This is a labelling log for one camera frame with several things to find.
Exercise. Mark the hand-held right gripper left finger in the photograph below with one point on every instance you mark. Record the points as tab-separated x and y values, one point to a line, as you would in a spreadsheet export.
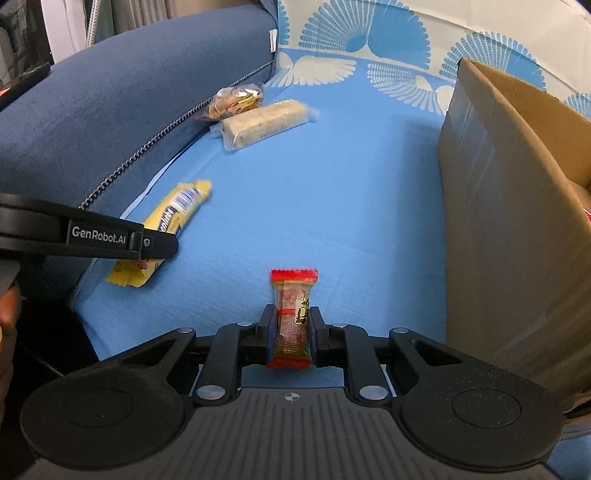
270	332

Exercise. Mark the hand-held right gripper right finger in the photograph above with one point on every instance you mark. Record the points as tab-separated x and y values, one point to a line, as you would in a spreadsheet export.
315	333

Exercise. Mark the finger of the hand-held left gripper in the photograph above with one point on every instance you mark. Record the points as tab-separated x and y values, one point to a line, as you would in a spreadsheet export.
159	244

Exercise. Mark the red candy wrapper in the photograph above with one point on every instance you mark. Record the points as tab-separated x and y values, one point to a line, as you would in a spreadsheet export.
293	314

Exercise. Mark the yellow snack packet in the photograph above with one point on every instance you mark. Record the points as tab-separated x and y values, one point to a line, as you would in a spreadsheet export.
171	217

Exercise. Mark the cardboard box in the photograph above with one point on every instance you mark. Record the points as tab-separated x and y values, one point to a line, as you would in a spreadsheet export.
498	221

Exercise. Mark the person's left hand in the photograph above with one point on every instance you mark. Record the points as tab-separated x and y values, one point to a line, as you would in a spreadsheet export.
7	309

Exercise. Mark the blue sofa cushion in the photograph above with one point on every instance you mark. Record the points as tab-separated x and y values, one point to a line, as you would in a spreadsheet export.
106	120

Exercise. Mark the blue printed blanket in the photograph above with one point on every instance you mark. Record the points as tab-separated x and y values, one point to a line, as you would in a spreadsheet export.
323	194

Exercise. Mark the clear bag of cookies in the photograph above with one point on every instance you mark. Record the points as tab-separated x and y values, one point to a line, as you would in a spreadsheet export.
233	101

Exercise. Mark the white rice cracker pack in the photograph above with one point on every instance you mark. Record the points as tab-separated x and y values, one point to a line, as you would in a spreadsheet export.
263	121

